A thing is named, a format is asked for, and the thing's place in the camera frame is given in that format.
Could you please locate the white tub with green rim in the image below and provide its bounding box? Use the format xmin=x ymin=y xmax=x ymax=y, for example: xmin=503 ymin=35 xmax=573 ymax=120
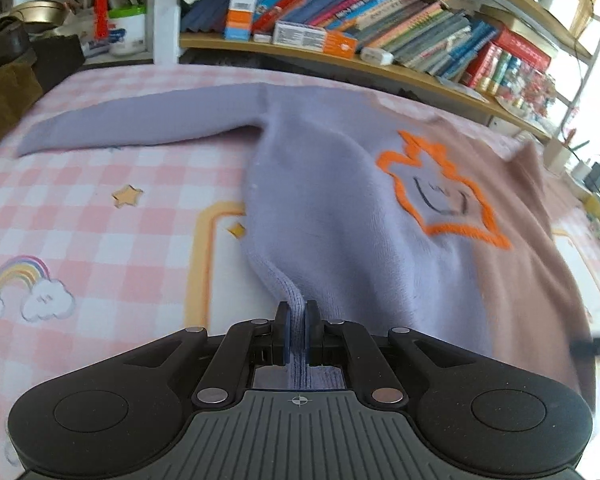
xmin=107 ymin=5 xmax=148 ymax=57

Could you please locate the purple and pink sweater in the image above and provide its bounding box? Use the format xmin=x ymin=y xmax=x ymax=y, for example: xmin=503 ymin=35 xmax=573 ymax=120
xmin=16 ymin=82 xmax=598 ymax=408

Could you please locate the gold metal bowl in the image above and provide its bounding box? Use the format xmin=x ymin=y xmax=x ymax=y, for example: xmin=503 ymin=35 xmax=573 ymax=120
xmin=7 ymin=0 xmax=68 ymax=28

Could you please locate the dark brown clothing pile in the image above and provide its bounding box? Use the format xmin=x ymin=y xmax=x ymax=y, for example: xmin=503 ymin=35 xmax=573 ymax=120
xmin=0 ymin=15 xmax=88 ymax=161

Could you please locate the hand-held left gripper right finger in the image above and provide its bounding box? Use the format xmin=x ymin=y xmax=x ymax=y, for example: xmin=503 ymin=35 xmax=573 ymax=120
xmin=306 ymin=301 xmax=474 ymax=407

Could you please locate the beige pen holder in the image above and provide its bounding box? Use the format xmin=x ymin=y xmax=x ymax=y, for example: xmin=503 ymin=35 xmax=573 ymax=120
xmin=545 ymin=137 xmax=573 ymax=176

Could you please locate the white shelf post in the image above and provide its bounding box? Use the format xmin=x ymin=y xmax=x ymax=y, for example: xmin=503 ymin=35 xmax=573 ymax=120
xmin=152 ymin=0 xmax=187 ymax=66

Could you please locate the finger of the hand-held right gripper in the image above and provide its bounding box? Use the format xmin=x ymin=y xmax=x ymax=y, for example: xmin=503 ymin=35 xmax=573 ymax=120
xmin=569 ymin=331 xmax=600 ymax=372

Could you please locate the row of colourful books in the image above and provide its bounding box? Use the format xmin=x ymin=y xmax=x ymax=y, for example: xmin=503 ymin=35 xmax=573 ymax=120
xmin=180 ymin=0 xmax=553 ymax=98

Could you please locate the upright white orange box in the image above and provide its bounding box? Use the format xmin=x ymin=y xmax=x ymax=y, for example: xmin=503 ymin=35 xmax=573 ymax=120
xmin=224 ymin=0 xmax=265 ymax=42

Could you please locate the white charger plug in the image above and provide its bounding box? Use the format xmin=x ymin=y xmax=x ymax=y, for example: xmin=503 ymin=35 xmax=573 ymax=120
xmin=360 ymin=46 xmax=395 ymax=67

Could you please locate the wooden bookshelf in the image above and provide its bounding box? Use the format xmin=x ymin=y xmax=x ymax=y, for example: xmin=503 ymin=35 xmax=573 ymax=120
xmin=179 ymin=0 xmax=600 ymax=143

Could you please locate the colourful ornament cluster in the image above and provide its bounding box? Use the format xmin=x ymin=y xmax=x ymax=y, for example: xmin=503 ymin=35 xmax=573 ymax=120
xmin=500 ymin=67 xmax=556 ymax=126

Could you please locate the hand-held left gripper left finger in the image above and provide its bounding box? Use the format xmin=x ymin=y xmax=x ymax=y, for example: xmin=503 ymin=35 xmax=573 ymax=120
xmin=124 ymin=301 xmax=292 ymax=408

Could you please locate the flat white orange box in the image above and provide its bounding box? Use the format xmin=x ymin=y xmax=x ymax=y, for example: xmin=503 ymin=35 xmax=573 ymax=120
xmin=271 ymin=20 xmax=358 ymax=59

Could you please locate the red bottle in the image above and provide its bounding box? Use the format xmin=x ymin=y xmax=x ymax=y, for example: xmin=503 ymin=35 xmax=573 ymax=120
xmin=92 ymin=0 xmax=112 ymax=41

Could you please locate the pink checkered printed mat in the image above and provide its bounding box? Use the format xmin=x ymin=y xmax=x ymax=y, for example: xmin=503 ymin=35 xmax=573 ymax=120
xmin=0 ymin=62 xmax=600 ymax=471

